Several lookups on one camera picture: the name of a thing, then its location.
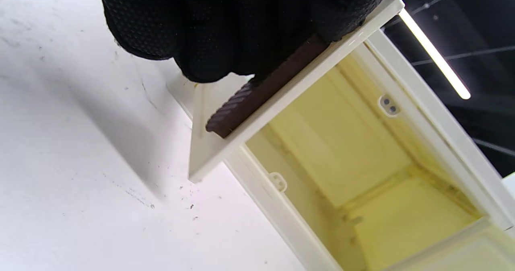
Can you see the person's left hand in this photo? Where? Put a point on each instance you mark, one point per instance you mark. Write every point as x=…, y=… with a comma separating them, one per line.
x=241, y=21

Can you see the cream plastic cabinet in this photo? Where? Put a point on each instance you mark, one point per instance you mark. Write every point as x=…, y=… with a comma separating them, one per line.
x=362, y=142

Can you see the long ceiling light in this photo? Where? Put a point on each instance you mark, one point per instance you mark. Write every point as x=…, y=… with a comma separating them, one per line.
x=434, y=54

